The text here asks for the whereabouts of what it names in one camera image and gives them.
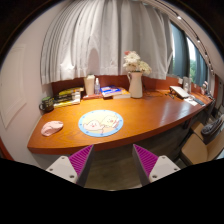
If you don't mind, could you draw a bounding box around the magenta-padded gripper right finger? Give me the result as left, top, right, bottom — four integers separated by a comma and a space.
132, 143, 181, 187

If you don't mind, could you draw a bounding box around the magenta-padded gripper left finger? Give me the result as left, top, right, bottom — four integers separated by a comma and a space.
45, 144, 95, 188

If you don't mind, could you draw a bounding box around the pink computer mouse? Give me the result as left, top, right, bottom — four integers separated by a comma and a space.
40, 120, 64, 137

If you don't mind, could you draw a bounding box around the round cartoon-print mouse pad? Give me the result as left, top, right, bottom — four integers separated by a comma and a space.
77, 109, 125, 138

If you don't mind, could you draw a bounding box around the tan wooden chair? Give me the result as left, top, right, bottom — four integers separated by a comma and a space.
179, 114, 224, 166

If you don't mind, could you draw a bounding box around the dark grey bag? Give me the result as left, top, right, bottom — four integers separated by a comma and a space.
200, 116, 224, 145

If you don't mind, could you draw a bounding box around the yellow and white book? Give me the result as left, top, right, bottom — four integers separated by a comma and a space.
53, 99, 82, 108

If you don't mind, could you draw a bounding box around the dark mug with green inside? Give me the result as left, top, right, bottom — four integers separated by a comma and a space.
38, 96, 55, 113

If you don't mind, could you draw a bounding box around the dark book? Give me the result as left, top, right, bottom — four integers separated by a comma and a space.
53, 93, 81, 100
53, 96, 82, 103

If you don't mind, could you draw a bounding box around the white paper sheet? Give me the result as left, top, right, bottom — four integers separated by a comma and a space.
184, 96, 199, 107

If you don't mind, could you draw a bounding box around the reddish-brown flat tray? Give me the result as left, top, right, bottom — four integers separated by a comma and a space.
82, 93, 104, 101

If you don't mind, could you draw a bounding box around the yellow-cover book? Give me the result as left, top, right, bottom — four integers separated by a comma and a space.
58, 86, 85, 96

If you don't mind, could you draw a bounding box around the white laptop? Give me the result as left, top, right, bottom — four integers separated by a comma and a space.
169, 85, 191, 100

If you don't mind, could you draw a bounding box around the orange and white book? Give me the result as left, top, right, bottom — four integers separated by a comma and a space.
103, 87, 132, 100

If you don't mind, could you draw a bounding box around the beige tumbler with lid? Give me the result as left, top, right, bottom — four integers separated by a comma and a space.
83, 74, 96, 97

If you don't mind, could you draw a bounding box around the white ceramic jug vase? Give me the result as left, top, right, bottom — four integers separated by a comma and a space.
126, 71, 144, 99

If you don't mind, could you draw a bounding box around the clear pump bottle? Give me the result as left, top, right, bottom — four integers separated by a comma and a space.
94, 77, 101, 95

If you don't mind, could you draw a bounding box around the white flower bouquet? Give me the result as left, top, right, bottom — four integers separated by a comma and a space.
122, 50, 153, 76

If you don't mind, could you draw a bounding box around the dark teal curtain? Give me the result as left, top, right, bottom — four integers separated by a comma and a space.
168, 23, 191, 79

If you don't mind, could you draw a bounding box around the white pleated curtain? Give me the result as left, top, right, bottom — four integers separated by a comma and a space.
39, 0, 174, 85

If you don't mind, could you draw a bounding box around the black cable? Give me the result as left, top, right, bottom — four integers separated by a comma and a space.
143, 88, 172, 100

